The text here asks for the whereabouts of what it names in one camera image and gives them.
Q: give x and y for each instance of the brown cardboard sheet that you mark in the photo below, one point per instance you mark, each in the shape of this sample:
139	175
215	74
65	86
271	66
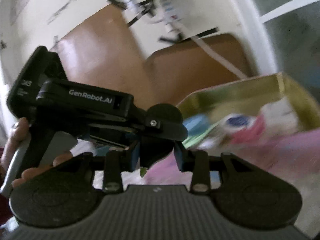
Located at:
102	52

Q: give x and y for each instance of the blue plastic case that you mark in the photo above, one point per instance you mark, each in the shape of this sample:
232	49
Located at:
197	124

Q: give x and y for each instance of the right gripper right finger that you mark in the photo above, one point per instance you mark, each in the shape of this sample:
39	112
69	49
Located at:
196	162

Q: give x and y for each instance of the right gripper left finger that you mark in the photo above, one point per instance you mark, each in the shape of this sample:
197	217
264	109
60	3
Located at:
117	162

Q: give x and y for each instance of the green cloth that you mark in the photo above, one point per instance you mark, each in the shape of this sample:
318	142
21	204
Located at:
194	140

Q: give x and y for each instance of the brown seat cushion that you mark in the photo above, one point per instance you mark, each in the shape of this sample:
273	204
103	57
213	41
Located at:
177	71

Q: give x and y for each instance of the white power strip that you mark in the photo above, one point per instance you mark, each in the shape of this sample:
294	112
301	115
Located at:
170	14

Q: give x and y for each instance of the frosted floral glass door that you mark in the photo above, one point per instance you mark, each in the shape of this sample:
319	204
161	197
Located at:
283	36

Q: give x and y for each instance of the person's left hand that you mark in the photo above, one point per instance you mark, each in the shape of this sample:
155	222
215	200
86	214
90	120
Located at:
18	134

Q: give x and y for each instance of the white alcohol wipes packet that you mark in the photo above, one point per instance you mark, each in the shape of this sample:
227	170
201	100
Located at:
225	129

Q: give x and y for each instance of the white tissue packet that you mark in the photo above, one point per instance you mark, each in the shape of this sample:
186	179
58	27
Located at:
280	118

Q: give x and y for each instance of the pink macaron tin box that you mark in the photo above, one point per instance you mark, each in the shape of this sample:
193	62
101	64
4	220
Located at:
291	156

